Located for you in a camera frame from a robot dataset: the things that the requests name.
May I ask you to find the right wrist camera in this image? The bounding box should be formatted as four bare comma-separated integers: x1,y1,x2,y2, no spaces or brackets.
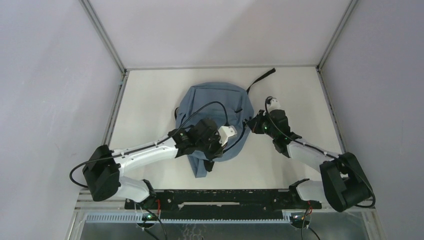
265,96,281,112

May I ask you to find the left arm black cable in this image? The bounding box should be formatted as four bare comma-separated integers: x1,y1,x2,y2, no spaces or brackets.
68,101,248,229

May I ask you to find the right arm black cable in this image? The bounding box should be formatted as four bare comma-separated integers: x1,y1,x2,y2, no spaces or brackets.
264,96,377,229

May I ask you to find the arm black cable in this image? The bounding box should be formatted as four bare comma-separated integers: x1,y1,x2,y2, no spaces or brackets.
264,96,377,229
68,101,248,229

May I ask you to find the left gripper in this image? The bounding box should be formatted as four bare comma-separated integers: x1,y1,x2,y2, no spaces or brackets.
196,131,228,163

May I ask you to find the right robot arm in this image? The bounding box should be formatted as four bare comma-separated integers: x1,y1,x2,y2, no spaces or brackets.
245,109,376,212

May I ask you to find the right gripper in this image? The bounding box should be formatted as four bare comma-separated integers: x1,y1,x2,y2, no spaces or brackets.
247,109,278,139

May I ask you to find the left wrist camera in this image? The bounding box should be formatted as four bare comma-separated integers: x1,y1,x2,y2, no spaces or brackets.
218,125,238,146

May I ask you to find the blue student backpack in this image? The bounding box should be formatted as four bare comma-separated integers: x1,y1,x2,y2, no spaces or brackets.
174,82,255,178

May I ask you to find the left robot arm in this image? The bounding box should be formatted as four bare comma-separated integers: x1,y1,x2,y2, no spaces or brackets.
82,118,237,209

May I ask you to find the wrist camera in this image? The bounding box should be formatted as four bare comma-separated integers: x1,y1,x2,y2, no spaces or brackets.
265,96,281,112
218,125,238,146

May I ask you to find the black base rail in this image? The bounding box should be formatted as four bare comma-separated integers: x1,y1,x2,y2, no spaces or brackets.
124,188,322,221

